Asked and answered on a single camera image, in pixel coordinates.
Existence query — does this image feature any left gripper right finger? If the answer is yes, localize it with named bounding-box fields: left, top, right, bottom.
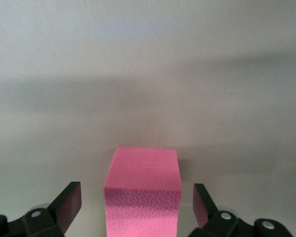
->
left=189, top=183, right=293, bottom=237

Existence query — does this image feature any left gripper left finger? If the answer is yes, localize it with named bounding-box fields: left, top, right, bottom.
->
left=0, top=182, right=82, bottom=237

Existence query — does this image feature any red foam cube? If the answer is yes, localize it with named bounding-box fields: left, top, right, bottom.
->
left=104, top=147, right=183, bottom=237

